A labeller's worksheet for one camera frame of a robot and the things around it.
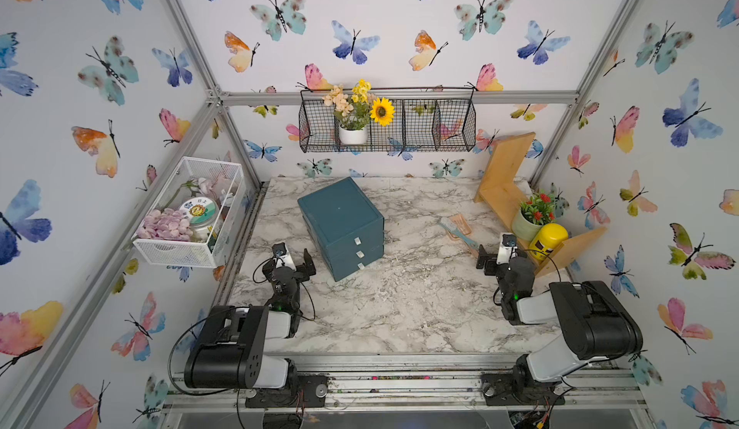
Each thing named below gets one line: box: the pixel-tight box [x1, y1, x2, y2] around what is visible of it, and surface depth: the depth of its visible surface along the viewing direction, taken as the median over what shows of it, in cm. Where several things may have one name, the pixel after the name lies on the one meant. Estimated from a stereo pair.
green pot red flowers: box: [511, 190, 558, 242], surface depth 88 cm
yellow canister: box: [529, 223, 569, 261], surface depth 86 cm
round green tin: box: [178, 196, 220, 228], surface depth 67 cm
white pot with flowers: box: [321, 78, 396, 145], surface depth 86 cm
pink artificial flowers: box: [136, 207, 194, 242], surface depth 61 cm
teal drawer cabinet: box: [297, 176, 385, 282], surface depth 86 cm
